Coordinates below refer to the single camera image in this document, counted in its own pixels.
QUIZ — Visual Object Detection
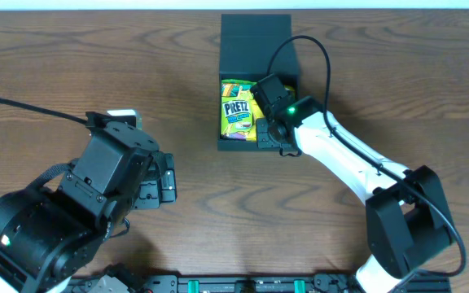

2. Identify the yellow candy wrapper packet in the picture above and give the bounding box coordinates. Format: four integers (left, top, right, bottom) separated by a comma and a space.
250, 91, 266, 142

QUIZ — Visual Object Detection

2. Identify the Pretz snack box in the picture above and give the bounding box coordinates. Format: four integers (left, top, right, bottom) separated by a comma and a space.
220, 79, 256, 142

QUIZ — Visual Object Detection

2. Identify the black gift box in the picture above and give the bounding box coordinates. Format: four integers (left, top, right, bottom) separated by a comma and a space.
217, 14, 300, 151

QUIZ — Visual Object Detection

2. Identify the yellow small snack can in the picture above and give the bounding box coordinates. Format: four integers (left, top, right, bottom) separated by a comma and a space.
284, 85, 296, 100

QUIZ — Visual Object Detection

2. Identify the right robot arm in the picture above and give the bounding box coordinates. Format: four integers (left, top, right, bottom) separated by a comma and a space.
251, 75, 457, 292

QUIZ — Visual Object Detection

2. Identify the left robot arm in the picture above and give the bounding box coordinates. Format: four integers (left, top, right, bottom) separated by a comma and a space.
0, 112, 177, 292

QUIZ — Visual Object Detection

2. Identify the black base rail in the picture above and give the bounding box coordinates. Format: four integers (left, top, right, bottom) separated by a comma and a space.
67, 263, 452, 293

